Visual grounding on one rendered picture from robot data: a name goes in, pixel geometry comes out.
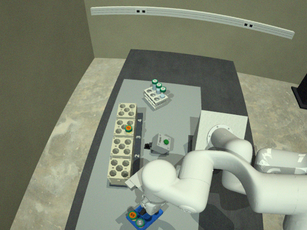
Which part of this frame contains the cream bucket adapter with holes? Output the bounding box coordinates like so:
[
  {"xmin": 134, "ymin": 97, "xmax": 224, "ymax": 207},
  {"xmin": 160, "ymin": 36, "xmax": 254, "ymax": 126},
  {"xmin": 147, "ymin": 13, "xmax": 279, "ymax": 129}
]
[
  {"xmin": 114, "ymin": 119, "xmax": 136, "ymax": 140},
  {"xmin": 117, "ymin": 103, "xmax": 138, "ymax": 125},
  {"xmin": 110, "ymin": 137, "xmax": 135, "ymax": 164},
  {"xmin": 107, "ymin": 158, "xmax": 133, "ymax": 185}
]

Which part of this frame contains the green tube cap with grey dot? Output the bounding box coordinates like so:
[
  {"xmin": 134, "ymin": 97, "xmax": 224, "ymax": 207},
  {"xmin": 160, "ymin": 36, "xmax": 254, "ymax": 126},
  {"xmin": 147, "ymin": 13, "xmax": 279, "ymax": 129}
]
[{"xmin": 135, "ymin": 218, "xmax": 145, "ymax": 228}]

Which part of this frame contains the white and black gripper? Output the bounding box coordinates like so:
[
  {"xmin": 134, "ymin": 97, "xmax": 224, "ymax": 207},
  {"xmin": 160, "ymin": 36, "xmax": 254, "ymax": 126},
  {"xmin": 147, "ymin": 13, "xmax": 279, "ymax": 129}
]
[{"xmin": 140, "ymin": 202, "xmax": 167, "ymax": 216}]

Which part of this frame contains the blue tube rack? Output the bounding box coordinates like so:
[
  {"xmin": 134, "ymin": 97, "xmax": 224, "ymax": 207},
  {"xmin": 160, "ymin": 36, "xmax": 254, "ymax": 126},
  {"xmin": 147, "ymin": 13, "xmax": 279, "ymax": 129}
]
[{"xmin": 126, "ymin": 205, "xmax": 163, "ymax": 230}]

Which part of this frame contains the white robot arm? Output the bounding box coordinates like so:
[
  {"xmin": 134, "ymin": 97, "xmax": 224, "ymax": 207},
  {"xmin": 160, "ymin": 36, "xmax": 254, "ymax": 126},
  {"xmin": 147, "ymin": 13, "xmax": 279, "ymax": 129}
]
[{"xmin": 125, "ymin": 124, "xmax": 307, "ymax": 230}]

